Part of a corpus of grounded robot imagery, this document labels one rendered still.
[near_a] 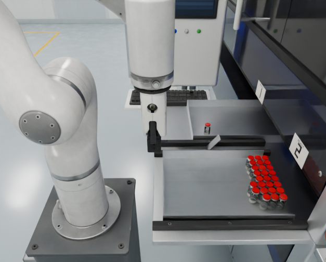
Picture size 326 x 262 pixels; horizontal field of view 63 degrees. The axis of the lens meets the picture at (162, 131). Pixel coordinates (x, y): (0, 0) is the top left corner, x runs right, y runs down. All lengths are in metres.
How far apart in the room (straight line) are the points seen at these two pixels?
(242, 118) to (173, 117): 0.28
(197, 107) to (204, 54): 0.38
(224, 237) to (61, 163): 0.44
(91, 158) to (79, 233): 0.23
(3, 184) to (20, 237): 0.54
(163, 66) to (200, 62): 1.01
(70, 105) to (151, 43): 0.18
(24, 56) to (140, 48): 0.19
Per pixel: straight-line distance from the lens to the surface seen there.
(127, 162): 2.21
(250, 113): 1.21
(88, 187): 0.68
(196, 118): 1.12
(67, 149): 0.62
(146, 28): 0.46
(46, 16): 6.52
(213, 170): 0.89
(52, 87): 0.50
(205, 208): 0.78
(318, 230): 0.78
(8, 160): 2.55
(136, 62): 0.49
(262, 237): 0.77
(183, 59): 1.48
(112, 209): 0.80
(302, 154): 0.80
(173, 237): 0.73
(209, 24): 1.44
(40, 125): 0.50
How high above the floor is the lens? 1.49
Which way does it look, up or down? 36 degrees down
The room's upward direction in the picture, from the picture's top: straight up
